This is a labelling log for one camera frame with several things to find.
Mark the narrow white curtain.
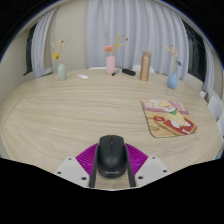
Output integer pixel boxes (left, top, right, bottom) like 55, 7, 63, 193
30, 7, 58, 79
202, 39, 215, 94

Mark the small black case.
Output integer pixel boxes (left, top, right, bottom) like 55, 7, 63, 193
121, 68, 137, 77

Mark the black computer mouse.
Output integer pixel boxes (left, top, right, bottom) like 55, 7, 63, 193
96, 134, 129, 179

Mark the pink vase with orange flowers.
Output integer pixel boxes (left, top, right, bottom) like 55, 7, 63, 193
103, 32, 130, 76

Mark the small white remote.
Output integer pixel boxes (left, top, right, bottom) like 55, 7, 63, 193
76, 73, 90, 81

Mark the dark framed window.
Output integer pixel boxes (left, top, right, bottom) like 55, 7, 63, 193
23, 23, 38, 76
181, 19, 207, 83

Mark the blue vase with dried flowers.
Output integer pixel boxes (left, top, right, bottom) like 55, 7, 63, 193
164, 44, 184, 90

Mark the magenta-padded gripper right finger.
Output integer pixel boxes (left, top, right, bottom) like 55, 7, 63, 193
124, 143, 172, 188

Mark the green vase with yellow flowers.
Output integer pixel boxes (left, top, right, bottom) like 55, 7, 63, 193
50, 39, 71, 81

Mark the wide white curtain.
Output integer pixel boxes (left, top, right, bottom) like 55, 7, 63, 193
84, 0, 190, 81

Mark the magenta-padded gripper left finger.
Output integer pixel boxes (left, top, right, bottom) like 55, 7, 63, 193
54, 143, 100, 189

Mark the cartoon print mouse pad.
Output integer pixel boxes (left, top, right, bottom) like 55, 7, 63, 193
139, 97, 198, 139

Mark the copper metal drink bottle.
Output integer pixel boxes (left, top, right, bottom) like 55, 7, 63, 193
139, 50, 153, 82

